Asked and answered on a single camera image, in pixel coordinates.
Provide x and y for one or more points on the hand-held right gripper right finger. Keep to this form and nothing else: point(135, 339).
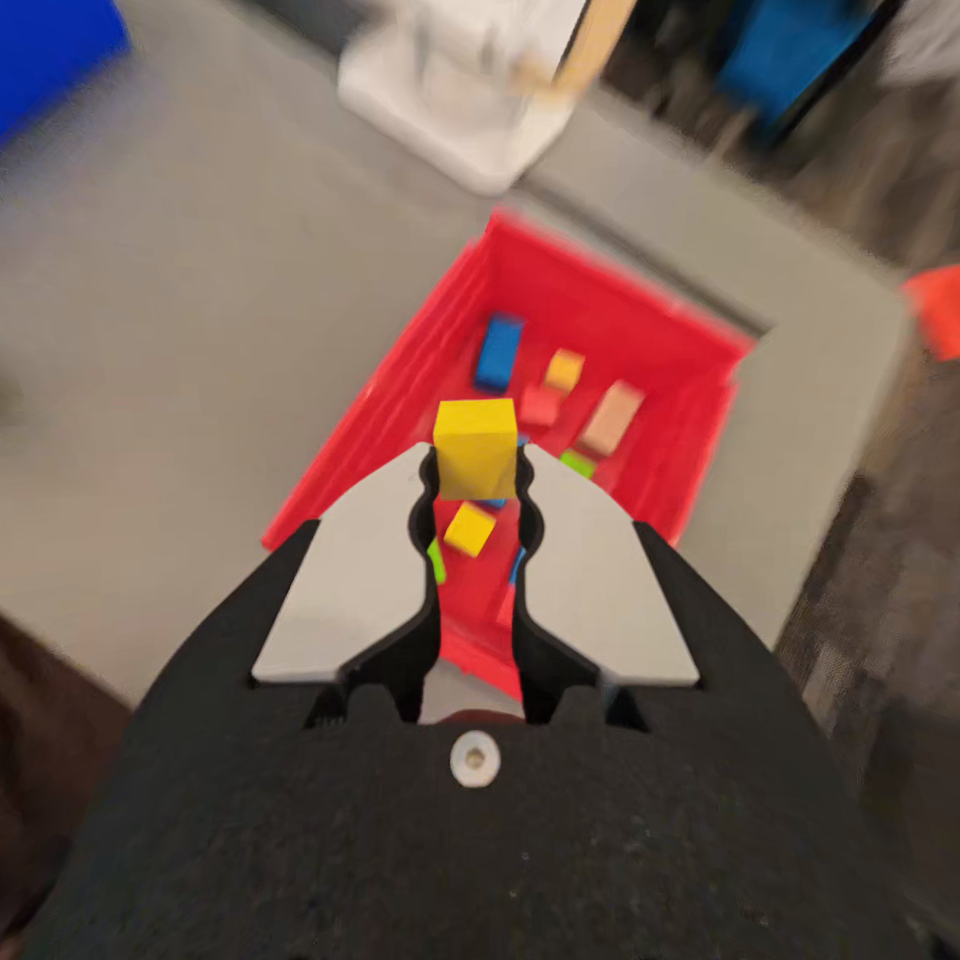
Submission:
point(600, 593)

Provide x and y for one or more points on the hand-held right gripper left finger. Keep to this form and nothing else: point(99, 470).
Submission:
point(348, 593)

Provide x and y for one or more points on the yellow wooden block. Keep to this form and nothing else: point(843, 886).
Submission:
point(476, 447)

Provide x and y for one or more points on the pile of coloured wooden blocks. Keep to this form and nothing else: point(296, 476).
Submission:
point(555, 398)

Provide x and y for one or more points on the red plastic bin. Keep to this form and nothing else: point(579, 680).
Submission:
point(600, 285)

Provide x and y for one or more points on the blue plastic bin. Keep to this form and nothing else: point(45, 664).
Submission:
point(53, 53)

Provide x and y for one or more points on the grey desk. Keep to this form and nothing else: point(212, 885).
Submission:
point(165, 330)

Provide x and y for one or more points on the person's brown clothing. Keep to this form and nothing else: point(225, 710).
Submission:
point(45, 780)

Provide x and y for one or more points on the red floor object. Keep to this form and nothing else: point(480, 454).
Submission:
point(938, 308)

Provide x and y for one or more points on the white board stand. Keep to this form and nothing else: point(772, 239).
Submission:
point(450, 105)

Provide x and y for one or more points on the blue floor tub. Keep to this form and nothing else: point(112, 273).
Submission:
point(795, 53)

